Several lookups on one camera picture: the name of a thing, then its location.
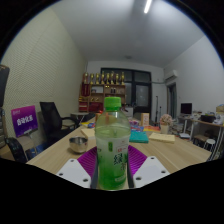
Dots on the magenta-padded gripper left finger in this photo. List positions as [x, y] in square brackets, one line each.
[85, 163]

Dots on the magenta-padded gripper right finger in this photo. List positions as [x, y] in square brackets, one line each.
[140, 163]

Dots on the green tea drink bottle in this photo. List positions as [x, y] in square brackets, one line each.
[112, 150]

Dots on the small stainless steel cup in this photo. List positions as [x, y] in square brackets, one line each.
[78, 144]

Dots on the teal book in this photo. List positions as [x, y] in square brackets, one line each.
[140, 137]

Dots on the pale yellow notebook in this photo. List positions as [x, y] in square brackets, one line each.
[162, 137]

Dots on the blue printed book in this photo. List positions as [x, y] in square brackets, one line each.
[136, 128]

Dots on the orange book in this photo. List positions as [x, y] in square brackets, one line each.
[152, 129]

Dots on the flat pink box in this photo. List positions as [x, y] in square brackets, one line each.
[134, 122]

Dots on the small orange carton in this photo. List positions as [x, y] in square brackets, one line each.
[144, 119]

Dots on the yellow gift box red ribbon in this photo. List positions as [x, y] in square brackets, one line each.
[97, 117]

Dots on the small round side table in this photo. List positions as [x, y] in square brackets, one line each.
[79, 115]

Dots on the pink flowers in white pot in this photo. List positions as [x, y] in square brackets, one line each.
[166, 120]

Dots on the black office chair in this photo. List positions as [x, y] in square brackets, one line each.
[51, 118]

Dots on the wooden shelf unit with trophies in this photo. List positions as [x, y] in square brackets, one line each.
[100, 95]

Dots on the black mesh chair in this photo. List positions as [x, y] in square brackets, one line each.
[15, 150]

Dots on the black framed glass door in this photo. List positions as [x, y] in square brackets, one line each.
[141, 91]

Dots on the black computer monitor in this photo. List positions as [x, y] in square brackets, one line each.
[186, 108]

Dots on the white round stool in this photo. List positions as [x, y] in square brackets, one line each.
[210, 142]

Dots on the purple sign board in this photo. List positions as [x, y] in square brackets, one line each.
[24, 120]

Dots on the cluttered wooden side desk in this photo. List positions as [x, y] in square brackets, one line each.
[203, 123]

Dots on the grey ribbed suitcase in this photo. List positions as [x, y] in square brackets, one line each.
[2, 128]

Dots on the black hard case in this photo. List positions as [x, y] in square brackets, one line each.
[3, 85]

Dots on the long ceiling tube light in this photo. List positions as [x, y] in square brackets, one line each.
[147, 6]

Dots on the white wall air conditioner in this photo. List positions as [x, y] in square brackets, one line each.
[171, 75]

